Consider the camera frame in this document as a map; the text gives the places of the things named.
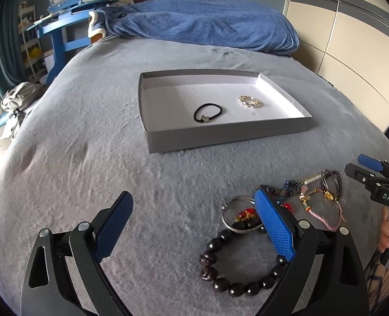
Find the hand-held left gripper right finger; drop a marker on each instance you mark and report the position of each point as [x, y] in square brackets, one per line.
[275, 223]

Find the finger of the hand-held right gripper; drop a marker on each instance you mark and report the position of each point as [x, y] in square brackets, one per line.
[362, 176]
[370, 162]

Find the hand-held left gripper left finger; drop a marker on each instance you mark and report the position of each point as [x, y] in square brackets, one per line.
[113, 227]

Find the grey shallow cardboard box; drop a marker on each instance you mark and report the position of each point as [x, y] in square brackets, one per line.
[214, 138]

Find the person's right forearm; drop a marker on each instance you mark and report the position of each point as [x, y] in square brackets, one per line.
[378, 283]

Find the grey bed cover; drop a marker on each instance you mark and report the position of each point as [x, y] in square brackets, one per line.
[82, 138]

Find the cream sliding wardrobe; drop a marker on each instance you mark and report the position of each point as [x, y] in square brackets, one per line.
[345, 39]

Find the grey clothes pile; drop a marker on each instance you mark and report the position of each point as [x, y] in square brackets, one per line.
[18, 95]

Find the yellow toy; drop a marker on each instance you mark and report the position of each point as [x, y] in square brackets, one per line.
[33, 53]

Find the blue wooden desk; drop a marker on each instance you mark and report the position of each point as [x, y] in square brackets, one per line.
[58, 29]

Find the white shelf rack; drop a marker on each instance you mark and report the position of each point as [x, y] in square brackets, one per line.
[28, 33]

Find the blue blanket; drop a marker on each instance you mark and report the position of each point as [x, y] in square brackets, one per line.
[197, 23]

